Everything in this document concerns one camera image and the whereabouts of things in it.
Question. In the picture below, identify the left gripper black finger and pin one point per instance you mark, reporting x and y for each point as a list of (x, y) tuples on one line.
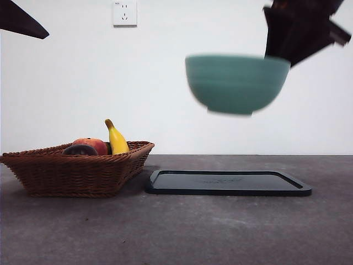
[(16, 22)]

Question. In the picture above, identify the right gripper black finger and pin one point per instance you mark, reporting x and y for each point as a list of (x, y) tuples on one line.
[(309, 41), (277, 36)]

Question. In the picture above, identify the teal ribbed bowl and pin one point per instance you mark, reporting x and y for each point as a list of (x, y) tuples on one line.
[(237, 85)]

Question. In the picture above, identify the dark purple plum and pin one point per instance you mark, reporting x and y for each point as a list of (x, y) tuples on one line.
[(80, 151)]

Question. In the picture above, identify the red yellow apple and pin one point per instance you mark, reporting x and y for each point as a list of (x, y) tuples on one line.
[(96, 145)]

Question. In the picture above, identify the yellow banana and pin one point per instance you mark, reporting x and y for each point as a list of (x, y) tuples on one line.
[(118, 140)]

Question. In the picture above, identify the dark green avocado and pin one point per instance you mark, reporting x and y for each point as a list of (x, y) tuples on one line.
[(109, 149)]

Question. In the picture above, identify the black rectangular tray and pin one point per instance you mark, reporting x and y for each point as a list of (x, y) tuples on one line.
[(220, 185)]

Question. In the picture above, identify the brown wicker basket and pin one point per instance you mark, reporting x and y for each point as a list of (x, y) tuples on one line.
[(74, 176)]

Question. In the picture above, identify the white wall socket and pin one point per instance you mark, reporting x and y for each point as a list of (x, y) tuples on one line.
[(125, 13)]

